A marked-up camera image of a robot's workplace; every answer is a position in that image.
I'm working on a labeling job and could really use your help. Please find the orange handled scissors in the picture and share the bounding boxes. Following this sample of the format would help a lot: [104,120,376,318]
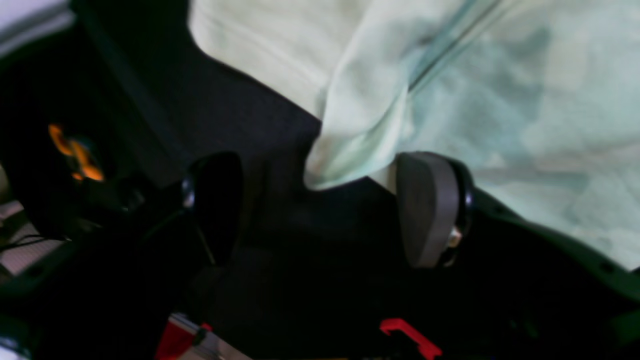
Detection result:
[47,123,107,183]

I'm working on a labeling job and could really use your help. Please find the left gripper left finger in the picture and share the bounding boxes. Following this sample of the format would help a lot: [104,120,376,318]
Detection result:
[1,152,244,360]

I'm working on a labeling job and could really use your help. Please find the red black bracket right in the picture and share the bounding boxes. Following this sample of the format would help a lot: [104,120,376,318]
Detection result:
[379,317,443,360]

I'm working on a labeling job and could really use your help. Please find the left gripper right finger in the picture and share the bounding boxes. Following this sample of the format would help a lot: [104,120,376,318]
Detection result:
[396,152,640,360]

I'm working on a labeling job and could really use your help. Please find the black table cloth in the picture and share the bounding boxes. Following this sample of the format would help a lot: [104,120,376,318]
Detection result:
[0,0,640,360]

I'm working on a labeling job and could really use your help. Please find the grey white bin right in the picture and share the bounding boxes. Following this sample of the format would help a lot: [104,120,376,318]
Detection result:
[0,0,76,59]

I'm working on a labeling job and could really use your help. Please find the light green T-shirt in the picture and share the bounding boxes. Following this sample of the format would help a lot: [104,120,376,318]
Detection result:
[188,0,640,270]

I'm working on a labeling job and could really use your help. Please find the red black clamp tool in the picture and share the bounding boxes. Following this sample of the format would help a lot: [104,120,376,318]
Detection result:
[153,313,250,360]

